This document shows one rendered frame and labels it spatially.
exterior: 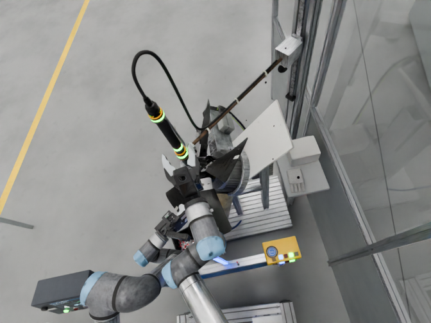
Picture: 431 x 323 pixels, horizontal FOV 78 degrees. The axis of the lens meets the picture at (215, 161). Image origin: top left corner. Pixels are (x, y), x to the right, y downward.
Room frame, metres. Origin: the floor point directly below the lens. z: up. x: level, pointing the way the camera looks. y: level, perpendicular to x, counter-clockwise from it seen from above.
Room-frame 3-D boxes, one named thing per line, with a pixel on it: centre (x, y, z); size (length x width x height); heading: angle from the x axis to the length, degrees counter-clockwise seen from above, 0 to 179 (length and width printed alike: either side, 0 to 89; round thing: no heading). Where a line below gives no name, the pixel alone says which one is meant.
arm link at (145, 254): (0.32, 0.46, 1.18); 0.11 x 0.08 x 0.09; 116
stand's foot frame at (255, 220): (0.61, -0.12, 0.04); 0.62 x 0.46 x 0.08; 79
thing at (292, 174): (0.44, -0.39, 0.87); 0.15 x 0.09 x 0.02; 163
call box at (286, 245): (0.11, -0.12, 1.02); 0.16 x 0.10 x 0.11; 79
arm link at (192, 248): (0.17, 0.13, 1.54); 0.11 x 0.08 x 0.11; 105
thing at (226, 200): (0.46, 0.08, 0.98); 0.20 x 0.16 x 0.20; 79
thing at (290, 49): (0.77, -0.47, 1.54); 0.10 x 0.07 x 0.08; 114
